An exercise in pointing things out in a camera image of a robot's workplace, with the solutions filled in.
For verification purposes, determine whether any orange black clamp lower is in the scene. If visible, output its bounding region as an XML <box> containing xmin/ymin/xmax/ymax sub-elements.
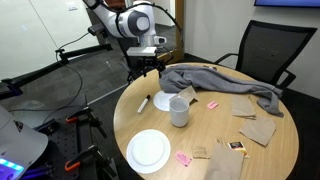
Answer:
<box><xmin>64</xmin><ymin>145</ymin><xmax>117</xmax><ymax>178</ymax></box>

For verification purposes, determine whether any black camera on boom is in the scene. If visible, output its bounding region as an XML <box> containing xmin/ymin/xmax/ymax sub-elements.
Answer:
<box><xmin>88</xmin><ymin>23</ymin><xmax>108</xmax><ymax>37</ymax></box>

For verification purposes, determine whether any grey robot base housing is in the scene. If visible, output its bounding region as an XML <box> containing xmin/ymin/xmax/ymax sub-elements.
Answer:
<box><xmin>0</xmin><ymin>106</ymin><xmax>48</xmax><ymax>180</ymax></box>

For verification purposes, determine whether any white plate under napkin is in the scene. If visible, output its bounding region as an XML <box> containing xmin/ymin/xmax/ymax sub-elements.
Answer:
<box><xmin>153</xmin><ymin>91</ymin><xmax>175</xmax><ymax>111</ymax></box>

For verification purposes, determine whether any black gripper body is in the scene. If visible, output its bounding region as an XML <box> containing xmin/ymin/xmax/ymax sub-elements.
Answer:
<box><xmin>135</xmin><ymin>56</ymin><xmax>166</xmax><ymax>77</ymax></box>

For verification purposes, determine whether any wall screen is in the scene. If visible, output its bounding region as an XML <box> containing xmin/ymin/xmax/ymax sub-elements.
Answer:
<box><xmin>254</xmin><ymin>0</ymin><xmax>320</xmax><ymax>8</ymax></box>

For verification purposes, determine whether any orange black clamp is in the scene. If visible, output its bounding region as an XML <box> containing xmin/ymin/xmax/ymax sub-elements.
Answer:
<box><xmin>64</xmin><ymin>145</ymin><xmax>117</xmax><ymax>178</ymax></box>
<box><xmin>65</xmin><ymin>106</ymin><xmax>107</xmax><ymax>138</ymax></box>

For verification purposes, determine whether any white marker with black cap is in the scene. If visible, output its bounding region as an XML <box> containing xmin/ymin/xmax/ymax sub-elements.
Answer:
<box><xmin>137</xmin><ymin>95</ymin><xmax>151</xmax><ymax>113</ymax></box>

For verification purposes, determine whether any brown napkin on plate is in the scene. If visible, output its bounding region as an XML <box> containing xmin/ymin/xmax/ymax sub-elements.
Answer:
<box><xmin>170</xmin><ymin>86</ymin><xmax>198</xmax><ymax>103</ymax></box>

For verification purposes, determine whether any white ceramic mug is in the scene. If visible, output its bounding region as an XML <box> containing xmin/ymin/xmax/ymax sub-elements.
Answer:
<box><xmin>169</xmin><ymin>97</ymin><xmax>189</xmax><ymax>127</ymax></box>

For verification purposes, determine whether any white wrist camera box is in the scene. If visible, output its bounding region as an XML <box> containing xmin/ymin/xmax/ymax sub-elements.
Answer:
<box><xmin>127</xmin><ymin>47</ymin><xmax>156</xmax><ymax>56</ymax></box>

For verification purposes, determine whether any black camera cable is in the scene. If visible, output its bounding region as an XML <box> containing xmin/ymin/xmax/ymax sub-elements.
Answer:
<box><xmin>9</xmin><ymin>32</ymin><xmax>91</xmax><ymax>124</ymax></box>

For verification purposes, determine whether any grey hoodie sweatshirt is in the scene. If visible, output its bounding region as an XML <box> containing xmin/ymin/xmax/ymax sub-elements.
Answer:
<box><xmin>159</xmin><ymin>64</ymin><xmax>284</xmax><ymax>117</ymax></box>

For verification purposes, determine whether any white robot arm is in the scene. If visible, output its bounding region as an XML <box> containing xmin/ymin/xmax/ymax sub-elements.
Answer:
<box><xmin>83</xmin><ymin>0</ymin><xmax>167</xmax><ymax>75</ymax></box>

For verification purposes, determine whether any pink packet near plate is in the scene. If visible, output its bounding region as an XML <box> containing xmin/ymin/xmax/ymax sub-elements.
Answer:
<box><xmin>175</xmin><ymin>151</ymin><xmax>192</xmax><ymax>167</ymax></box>

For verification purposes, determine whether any large brown napkin front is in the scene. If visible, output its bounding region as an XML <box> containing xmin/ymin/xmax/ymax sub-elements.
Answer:
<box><xmin>204</xmin><ymin>143</ymin><xmax>243</xmax><ymax>180</ymax></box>

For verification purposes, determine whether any brown napkin beside hoodie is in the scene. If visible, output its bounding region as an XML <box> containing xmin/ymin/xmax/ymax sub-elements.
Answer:
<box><xmin>231</xmin><ymin>95</ymin><xmax>256</xmax><ymax>119</ymax></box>

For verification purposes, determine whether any black mesh chair by screen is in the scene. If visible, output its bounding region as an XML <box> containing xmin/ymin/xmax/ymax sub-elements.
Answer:
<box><xmin>215</xmin><ymin>20</ymin><xmax>317</xmax><ymax>89</ymax></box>

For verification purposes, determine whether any orange black tea packet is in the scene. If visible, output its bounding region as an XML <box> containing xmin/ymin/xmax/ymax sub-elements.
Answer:
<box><xmin>228</xmin><ymin>142</ymin><xmax>249</xmax><ymax>158</ymax></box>

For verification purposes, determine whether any small brown sugar packet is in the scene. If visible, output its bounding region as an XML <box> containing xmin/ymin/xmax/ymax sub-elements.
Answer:
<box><xmin>192</xmin><ymin>146</ymin><xmax>209</xmax><ymax>159</ymax></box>

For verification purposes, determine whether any pink packet near hoodie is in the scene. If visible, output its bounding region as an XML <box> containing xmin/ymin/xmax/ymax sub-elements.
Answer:
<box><xmin>207</xmin><ymin>101</ymin><xmax>219</xmax><ymax>109</ymax></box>

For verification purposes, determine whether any black mesh chair by door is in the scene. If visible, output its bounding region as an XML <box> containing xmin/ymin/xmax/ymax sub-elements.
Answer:
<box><xmin>114</xmin><ymin>29</ymin><xmax>175</xmax><ymax>84</ymax></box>

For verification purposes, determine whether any round wooden table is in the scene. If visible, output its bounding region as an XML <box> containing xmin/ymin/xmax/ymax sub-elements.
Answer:
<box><xmin>114</xmin><ymin>66</ymin><xmax>299</xmax><ymax>180</ymax></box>

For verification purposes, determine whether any brown napkin right middle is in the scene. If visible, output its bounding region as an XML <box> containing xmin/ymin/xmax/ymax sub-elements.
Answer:
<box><xmin>239</xmin><ymin>116</ymin><xmax>276</xmax><ymax>147</ymax></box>

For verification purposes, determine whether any white plate near robot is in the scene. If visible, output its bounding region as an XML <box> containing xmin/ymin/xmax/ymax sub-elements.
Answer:
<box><xmin>126</xmin><ymin>129</ymin><xmax>171</xmax><ymax>174</ymax></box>

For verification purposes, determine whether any orange black clamp upper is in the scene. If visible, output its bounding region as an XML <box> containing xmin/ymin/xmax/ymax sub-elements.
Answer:
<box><xmin>65</xmin><ymin>106</ymin><xmax>107</xmax><ymax>138</ymax></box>

